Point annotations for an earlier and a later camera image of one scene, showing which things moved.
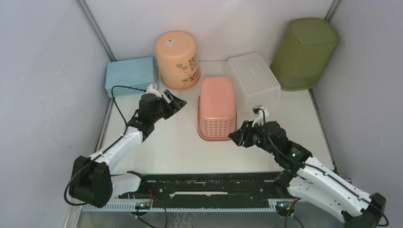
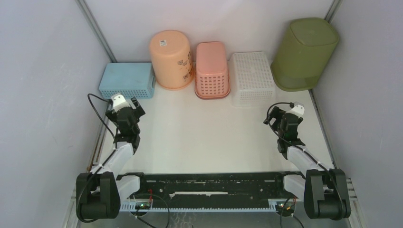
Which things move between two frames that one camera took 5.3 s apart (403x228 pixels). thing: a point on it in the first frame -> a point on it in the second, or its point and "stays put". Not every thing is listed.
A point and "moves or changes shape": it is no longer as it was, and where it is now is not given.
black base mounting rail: (202, 187) stays put
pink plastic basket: (216, 112) -> (212, 80)
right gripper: (243, 134) -> (277, 113)
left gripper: (175, 105) -> (139, 112)
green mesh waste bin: (302, 52) stays put
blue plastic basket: (131, 77) moves or changes shape
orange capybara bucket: (177, 52) moves or changes shape
